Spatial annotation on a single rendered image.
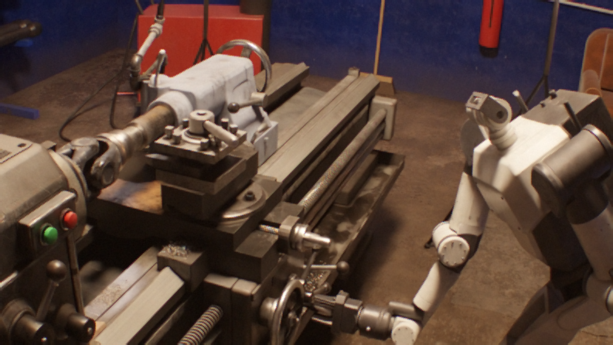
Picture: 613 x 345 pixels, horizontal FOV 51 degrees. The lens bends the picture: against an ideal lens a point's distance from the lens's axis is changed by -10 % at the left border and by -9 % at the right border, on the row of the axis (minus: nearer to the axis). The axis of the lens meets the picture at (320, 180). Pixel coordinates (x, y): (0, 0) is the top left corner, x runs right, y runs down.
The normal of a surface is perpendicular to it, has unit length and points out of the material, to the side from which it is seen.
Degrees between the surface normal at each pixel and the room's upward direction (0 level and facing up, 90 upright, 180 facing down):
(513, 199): 99
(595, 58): 90
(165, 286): 36
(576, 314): 90
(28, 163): 45
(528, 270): 0
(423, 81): 90
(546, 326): 90
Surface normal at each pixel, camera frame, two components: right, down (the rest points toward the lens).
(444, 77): -0.33, 0.38
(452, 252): -0.03, 0.25
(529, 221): -0.54, 0.46
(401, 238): 0.07, -0.90
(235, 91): 0.93, -0.03
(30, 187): 0.72, -0.50
